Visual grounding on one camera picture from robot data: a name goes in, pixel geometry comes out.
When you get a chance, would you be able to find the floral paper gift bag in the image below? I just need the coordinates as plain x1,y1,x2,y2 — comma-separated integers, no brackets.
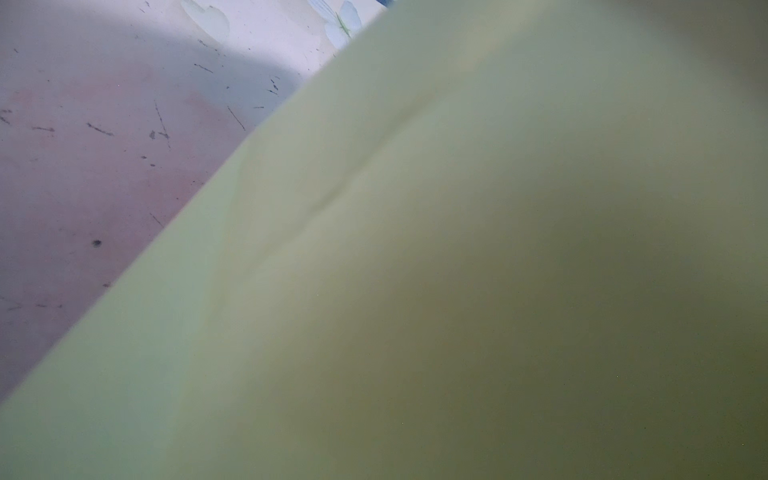
1,1,767,479

